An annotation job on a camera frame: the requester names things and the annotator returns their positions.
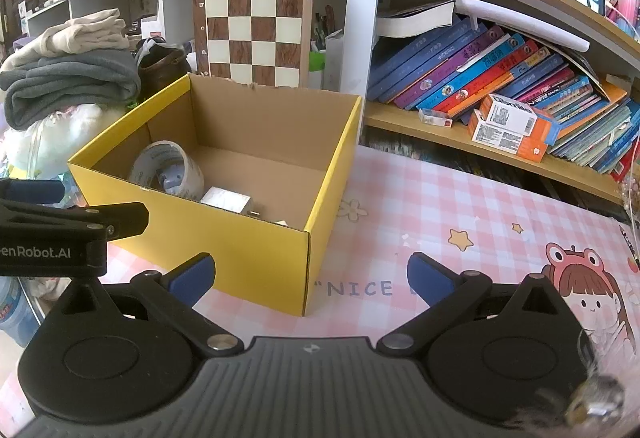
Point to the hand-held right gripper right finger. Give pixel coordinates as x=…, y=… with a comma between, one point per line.
x=427, y=278

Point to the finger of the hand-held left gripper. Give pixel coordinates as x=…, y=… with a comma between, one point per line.
x=115, y=218
x=35, y=190

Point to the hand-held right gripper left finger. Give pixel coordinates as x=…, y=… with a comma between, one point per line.
x=192, y=278

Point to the yellow cardboard box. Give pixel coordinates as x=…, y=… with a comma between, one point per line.
x=250, y=253

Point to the small white packet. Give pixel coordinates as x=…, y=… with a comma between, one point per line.
x=225, y=199

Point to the clear packing tape roll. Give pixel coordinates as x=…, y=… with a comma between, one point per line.
x=195, y=175

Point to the blue water bottle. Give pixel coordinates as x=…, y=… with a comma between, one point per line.
x=15, y=313

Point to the pink checked table mat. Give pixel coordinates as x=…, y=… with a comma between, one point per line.
x=450, y=198

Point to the grey folded cloth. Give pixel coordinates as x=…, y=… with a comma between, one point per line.
x=65, y=88

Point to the orange white carton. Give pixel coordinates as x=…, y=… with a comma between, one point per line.
x=515, y=116
x=500, y=141

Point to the brown leather shoe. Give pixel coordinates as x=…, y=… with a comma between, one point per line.
x=162, y=68

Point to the beige folded cloth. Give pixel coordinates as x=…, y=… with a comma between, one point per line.
x=75, y=38

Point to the small white red box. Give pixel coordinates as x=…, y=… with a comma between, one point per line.
x=435, y=118

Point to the row of slanted colourful books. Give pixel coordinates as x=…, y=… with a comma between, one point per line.
x=475, y=73

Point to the brown white chessboard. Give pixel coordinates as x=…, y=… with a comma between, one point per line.
x=250, y=18

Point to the thick dark book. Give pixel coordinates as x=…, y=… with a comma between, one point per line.
x=415, y=21

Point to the wooden bookshelf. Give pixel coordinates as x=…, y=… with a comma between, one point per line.
x=360, y=18

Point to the open white book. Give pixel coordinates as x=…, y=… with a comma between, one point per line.
x=520, y=21

